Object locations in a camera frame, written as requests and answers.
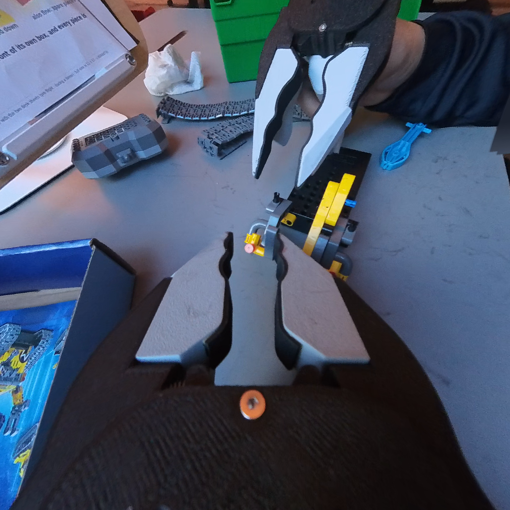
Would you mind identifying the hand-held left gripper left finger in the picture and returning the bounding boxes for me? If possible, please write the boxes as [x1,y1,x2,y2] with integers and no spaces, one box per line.
[135,232,234,369]

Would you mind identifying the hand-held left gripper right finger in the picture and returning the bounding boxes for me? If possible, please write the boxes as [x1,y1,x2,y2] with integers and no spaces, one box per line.
[274,233,371,370]

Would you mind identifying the wooden display board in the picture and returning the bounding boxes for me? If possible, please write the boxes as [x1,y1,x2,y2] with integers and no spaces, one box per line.
[0,0,149,188]

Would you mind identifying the person's right hand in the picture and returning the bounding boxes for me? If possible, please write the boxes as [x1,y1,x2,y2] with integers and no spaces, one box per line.
[364,18,426,107]

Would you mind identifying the grey desk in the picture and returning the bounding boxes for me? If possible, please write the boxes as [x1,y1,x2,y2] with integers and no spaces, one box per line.
[0,8,510,495]

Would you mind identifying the white stand base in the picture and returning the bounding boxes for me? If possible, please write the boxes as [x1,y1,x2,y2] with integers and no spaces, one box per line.
[0,105,128,214]

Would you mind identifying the dark blue cardboard box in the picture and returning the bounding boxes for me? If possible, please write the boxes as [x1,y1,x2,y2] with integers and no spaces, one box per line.
[0,238,137,510]

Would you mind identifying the black perforated brick model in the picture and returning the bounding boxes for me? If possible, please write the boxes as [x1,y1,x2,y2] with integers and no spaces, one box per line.
[244,147,372,282]

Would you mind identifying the colourful instruction booklet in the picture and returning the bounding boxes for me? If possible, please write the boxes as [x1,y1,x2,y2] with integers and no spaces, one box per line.
[0,299,78,508]

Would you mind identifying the blue brick separator tool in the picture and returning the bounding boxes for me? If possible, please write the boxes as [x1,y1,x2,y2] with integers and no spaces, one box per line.
[380,122,433,171]

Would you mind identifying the yellow perforated beam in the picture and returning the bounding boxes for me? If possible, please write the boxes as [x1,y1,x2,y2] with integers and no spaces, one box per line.
[302,179,342,256]

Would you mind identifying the printed instruction sheet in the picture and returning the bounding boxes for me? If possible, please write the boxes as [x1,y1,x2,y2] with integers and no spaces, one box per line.
[0,0,138,138]

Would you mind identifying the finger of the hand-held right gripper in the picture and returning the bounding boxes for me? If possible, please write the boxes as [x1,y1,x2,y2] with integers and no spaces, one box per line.
[251,47,302,180]
[296,45,370,189]

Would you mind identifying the person's right forearm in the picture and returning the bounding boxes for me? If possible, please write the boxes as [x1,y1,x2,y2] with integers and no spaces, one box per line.
[364,11,510,129]

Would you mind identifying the green storage bin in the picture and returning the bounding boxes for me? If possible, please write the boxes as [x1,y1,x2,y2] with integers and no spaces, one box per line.
[209,0,423,83]

